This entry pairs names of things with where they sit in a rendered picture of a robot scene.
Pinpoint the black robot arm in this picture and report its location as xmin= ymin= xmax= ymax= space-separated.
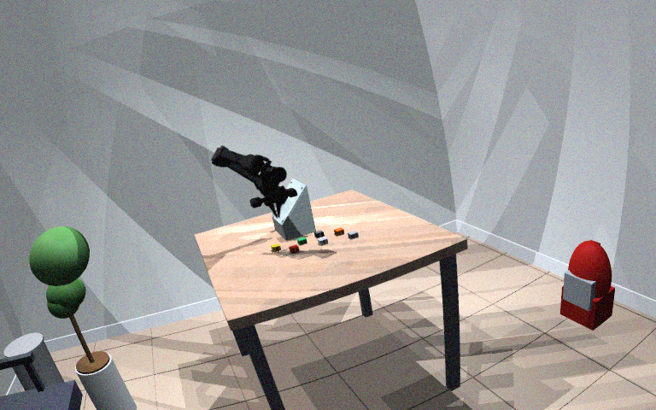
xmin=211 ymin=145 xmax=287 ymax=203

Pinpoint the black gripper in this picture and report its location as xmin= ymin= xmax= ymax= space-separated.
xmin=250 ymin=181 xmax=297 ymax=219

